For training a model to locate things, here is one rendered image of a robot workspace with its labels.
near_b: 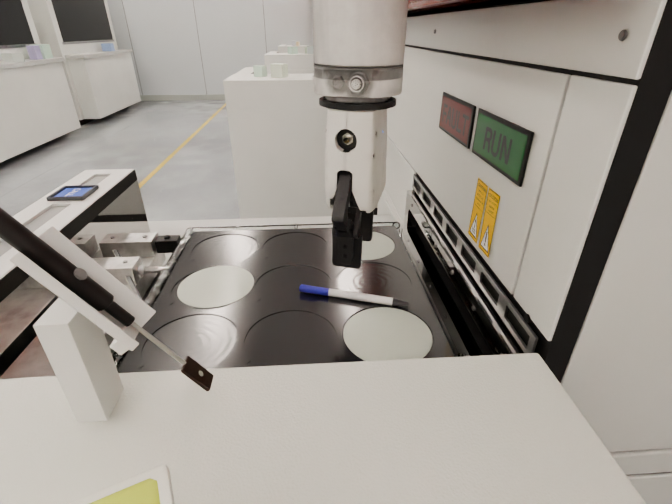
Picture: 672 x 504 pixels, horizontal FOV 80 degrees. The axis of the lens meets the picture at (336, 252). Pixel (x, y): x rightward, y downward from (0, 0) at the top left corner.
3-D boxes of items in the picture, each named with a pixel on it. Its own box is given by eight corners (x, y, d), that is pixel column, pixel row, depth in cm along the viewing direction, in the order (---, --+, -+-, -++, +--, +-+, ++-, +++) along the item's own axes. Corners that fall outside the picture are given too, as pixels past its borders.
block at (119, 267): (144, 272, 60) (140, 254, 59) (136, 284, 57) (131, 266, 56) (89, 274, 60) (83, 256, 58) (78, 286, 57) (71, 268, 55)
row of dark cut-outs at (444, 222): (415, 187, 73) (416, 174, 72) (535, 359, 35) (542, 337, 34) (412, 187, 73) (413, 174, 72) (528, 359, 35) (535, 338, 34)
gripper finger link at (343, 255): (357, 223, 39) (355, 281, 42) (363, 210, 41) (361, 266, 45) (325, 219, 39) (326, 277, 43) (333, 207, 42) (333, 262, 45)
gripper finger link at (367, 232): (373, 191, 46) (371, 242, 50) (378, 182, 49) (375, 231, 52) (346, 188, 47) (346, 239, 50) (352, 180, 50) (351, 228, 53)
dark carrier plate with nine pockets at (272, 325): (394, 228, 70) (395, 225, 70) (461, 377, 40) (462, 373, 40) (194, 234, 68) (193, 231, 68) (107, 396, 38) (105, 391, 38)
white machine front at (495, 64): (387, 185, 111) (398, 18, 92) (531, 459, 40) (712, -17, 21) (376, 185, 111) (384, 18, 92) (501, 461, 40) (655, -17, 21)
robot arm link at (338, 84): (396, 69, 33) (394, 108, 34) (407, 62, 40) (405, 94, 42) (299, 67, 35) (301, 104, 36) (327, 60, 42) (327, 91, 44)
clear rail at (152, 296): (196, 233, 70) (194, 225, 69) (99, 414, 37) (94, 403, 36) (187, 233, 70) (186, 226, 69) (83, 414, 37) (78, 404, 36)
